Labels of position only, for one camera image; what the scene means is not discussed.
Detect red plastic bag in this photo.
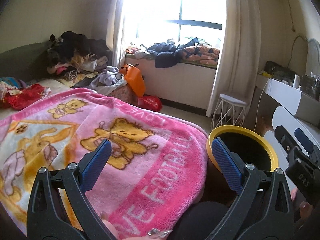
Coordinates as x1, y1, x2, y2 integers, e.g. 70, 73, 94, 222
137, 95, 163, 111

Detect person's left hand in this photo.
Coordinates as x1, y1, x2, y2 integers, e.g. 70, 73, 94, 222
99, 211, 173, 240

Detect orange paper bag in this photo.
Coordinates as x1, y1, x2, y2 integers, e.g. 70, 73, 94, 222
120, 64, 146, 97

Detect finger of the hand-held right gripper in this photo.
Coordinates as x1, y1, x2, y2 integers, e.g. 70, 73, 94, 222
294, 128, 314, 153
274, 126, 295, 153

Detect grey and white clothes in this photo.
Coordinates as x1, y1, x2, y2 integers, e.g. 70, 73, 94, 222
90, 66, 125, 93

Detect cream curtain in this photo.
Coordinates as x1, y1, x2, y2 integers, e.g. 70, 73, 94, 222
206, 0, 263, 110

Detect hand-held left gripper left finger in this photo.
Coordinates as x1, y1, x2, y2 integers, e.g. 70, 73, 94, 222
26, 139, 119, 240

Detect dark navy jacket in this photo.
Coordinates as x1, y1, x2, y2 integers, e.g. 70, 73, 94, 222
146, 42, 187, 68

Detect clear cosmetics organizer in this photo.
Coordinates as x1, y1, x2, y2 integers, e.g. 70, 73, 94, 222
300, 74, 320, 97

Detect vanity mirror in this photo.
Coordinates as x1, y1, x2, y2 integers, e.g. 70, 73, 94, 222
306, 39, 320, 78

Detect yellow-rimmed black trash bin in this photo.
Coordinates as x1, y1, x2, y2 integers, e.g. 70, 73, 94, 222
206, 125, 279, 180

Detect sheer white curtain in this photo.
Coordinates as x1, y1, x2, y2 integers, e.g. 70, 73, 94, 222
106, 0, 129, 67

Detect black bag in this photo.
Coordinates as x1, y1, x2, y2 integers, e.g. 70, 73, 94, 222
264, 60, 297, 80

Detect pile of mixed clothes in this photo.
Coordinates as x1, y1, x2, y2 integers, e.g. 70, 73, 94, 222
47, 39, 112, 83

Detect white wire stool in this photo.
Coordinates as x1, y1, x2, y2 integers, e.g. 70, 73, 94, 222
211, 94, 248, 130

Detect person's right hand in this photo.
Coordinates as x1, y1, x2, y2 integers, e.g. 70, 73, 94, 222
291, 189, 315, 220

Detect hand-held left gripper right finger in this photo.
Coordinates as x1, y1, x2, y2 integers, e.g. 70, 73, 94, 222
207, 137, 295, 240

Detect white vanity desk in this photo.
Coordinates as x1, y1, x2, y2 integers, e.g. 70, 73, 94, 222
255, 76, 320, 125

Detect white cable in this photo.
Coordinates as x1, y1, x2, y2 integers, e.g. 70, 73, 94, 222
254, 79, 272, 132

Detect red and white clothes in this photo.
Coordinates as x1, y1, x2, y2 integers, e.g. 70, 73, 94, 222
126, 45, 150, 59

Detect pink bear printed blanket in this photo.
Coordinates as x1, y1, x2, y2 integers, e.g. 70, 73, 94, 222
0, 87, 209, 240

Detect person's black pants leg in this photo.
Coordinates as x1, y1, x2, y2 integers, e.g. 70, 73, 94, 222
172, 200, 238, 240

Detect floral laundry basket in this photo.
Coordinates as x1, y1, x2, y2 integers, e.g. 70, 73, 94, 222
106, 84, 139, 104

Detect blue floral quilt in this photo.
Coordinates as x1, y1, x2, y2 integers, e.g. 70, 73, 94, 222
0, 77, 24, 98

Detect grey bed headboard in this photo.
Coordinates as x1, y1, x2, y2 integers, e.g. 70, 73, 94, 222
0, 41, 58, 83

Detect red printed cloth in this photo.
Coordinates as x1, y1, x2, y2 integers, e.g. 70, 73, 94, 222
4, 84, 52, 110

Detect white scalloped cabinet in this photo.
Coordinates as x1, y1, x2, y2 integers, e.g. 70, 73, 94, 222
264, 105, 320, 170

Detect orange patterned quilt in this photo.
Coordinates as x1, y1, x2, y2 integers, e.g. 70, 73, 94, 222
182, 42, 220, 64

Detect black plush toy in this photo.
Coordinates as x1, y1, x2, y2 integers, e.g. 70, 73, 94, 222
47, 31, 88, 63

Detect white window seat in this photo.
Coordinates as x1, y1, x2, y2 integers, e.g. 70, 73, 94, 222
125, 52, 218, 109

